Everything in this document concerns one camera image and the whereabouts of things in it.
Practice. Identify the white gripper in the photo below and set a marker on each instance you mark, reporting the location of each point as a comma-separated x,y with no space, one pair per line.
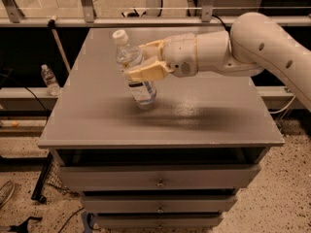
180,54

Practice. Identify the blue label plastic bottle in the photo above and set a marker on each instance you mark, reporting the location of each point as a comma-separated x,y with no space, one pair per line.
127,56

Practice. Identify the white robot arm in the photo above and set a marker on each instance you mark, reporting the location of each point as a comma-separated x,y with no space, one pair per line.
254,43

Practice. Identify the clear water bottle on ledge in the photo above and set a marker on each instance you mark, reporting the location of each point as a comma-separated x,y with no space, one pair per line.
50,80

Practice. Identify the grey drawer cabinet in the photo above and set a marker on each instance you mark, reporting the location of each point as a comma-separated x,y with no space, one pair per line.
193,121

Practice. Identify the wooden stick with black clamp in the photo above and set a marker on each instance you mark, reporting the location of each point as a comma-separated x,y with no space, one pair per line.
52,27

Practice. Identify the top grey drawer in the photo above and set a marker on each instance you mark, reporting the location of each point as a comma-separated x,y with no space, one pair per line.
173,177

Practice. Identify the grey drawer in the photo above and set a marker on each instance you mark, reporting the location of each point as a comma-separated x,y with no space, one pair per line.
173,177
158,221
159,204

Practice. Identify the middle grey drawer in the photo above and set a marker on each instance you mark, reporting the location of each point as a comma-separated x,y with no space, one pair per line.
159,204

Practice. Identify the bottom grey drawer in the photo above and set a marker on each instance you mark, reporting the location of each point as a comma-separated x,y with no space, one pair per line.
158,221

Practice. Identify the black stand leg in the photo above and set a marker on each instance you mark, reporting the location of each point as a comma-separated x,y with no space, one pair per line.
37,193

